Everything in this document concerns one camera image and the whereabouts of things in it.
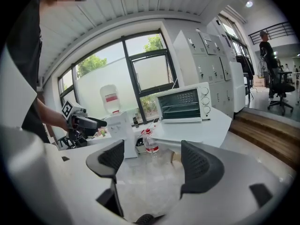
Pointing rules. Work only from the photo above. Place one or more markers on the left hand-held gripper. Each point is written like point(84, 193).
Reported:
point(70, 109)

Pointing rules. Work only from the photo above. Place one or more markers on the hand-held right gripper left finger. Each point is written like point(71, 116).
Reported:
point(107, 160)

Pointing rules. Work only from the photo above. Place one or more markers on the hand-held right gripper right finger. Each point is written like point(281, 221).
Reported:
point(201, 170)

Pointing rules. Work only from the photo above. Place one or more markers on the person's left forearm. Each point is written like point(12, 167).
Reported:
point(50, 116)

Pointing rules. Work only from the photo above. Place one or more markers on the white toaster oven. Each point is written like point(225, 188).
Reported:
point(182, 88)

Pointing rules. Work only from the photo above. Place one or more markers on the white water dispenser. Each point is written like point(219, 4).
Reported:
point(122, 130)

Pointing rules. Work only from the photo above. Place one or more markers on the white table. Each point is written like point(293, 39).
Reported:
point(199, 132)

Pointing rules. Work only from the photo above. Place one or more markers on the clear water jug red label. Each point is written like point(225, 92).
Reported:
point(109, 90)

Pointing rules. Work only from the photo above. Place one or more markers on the large clear bottle red cap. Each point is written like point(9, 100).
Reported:
point(151, 146)

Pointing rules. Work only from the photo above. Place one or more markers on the black thermos flask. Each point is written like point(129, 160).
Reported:
point(136, 123)

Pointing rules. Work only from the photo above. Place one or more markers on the wooden step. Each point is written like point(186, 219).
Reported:
point(264, 135)

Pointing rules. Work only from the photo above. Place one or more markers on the white low cabinet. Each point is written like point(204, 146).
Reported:
point(237, 88)

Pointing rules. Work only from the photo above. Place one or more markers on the person's black shirt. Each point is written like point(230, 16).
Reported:
point(25, 43)

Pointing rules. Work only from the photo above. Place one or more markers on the grey locker cabinet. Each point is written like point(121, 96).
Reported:
point(204, 64)

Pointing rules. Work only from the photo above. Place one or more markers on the black office chair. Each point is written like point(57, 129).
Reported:
point(283, 88)

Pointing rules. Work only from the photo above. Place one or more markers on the black railing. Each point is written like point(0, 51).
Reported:
point(269, 30)

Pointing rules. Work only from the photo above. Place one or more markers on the round ceiling light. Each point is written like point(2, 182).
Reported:
point(249, 4)

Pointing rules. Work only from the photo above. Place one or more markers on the black window frame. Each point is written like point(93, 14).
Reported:
point(127, 62)

